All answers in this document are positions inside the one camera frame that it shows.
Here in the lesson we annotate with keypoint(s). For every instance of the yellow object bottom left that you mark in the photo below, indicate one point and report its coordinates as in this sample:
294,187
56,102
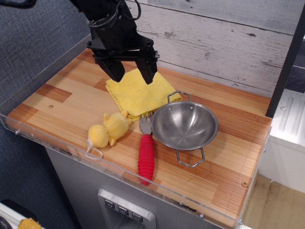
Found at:
29,224

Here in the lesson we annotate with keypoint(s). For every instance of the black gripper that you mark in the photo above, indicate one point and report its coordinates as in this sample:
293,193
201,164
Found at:
114,38

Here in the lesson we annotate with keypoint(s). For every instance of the yellow cloth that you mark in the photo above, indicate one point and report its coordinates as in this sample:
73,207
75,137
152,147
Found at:
138,98

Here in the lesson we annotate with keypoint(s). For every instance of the clear acrylic table guard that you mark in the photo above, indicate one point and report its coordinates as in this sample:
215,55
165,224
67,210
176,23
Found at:
57,111

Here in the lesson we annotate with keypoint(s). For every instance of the yellow plush duck toy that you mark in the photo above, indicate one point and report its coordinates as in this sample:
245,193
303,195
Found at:
113,127

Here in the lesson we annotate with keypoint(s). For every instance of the grey control panel with buttons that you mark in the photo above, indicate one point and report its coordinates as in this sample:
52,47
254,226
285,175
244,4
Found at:
125,211

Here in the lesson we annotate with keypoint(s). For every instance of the white ribbed appliance right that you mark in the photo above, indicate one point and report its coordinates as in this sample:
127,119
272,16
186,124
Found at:
283,158

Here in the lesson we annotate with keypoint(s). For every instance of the steel two-handled bowl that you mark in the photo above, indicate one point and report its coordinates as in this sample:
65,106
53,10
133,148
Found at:
182,124

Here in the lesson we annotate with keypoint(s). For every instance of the black vertical post right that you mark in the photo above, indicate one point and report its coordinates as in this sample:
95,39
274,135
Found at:
287,66

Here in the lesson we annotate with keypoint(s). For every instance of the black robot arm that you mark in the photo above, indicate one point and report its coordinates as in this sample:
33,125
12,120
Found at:
96,9

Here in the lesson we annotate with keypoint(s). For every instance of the fork with red handle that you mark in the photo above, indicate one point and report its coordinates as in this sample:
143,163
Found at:
146,153

